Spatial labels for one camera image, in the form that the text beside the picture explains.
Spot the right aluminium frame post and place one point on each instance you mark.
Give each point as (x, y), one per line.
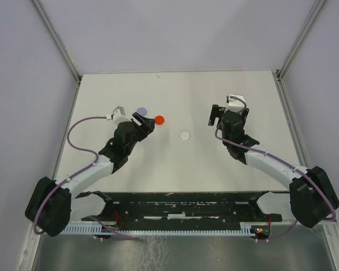
(305, 30)

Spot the lavender round charging case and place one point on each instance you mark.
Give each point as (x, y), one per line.
(142, 111)

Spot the left aluminium frame post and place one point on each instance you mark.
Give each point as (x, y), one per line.
(55, 37)

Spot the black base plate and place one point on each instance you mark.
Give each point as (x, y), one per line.
(185, 211)

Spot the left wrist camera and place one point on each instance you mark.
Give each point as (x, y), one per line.
(118, 116)

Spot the aluminium frame post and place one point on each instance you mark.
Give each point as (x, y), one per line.
(55, 37)
(305, 30)

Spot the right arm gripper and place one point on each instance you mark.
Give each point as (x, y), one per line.
(216, 112)

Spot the white round charging case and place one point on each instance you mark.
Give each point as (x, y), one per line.
(184, 135)

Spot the orange round charging case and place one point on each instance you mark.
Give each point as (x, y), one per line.
(159, 120)

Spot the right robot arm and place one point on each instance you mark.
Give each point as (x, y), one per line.
(311, 197)

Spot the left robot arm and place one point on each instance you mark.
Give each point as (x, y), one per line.
(56, 203)

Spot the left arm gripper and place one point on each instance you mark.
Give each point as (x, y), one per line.
(147, 126)

